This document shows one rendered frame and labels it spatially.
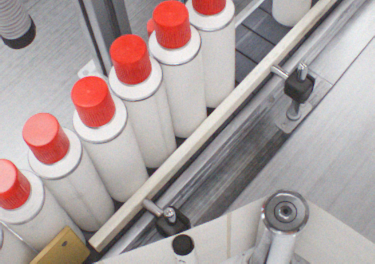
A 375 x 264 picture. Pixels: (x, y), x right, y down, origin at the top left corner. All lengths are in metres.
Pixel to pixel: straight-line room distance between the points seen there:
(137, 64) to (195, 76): 0.09
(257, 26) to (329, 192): 0.25
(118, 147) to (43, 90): 0.31
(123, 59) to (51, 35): 0.38
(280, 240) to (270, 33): 0.37
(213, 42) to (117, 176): 0.17
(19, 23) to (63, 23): 0.36
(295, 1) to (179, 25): 0.25
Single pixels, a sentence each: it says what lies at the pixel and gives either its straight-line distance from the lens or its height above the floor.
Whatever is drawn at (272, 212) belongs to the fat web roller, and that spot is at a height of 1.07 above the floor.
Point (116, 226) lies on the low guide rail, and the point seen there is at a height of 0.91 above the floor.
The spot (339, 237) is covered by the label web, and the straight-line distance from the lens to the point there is 0.47.
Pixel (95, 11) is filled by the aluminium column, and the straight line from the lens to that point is 0.64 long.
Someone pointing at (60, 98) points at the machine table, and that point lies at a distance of 0.78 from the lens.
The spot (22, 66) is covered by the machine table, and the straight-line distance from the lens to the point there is 0.83.
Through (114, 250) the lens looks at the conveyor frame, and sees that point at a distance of 0.63.
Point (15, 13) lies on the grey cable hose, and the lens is 0.49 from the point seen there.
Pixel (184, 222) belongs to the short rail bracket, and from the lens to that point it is 0.59.
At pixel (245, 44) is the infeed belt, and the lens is 0.73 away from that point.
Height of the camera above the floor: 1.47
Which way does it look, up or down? 62 degrees down
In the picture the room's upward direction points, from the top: 9 degrees counter-clockwise
